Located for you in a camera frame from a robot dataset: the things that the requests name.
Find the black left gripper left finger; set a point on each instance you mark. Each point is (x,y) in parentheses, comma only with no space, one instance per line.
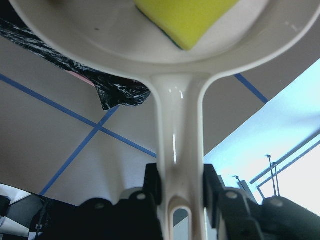
(133,218)

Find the yellow green sponge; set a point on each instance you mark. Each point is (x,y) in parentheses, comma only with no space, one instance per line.
(184,21)

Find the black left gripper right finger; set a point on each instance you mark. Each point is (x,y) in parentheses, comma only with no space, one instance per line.
(236,217)

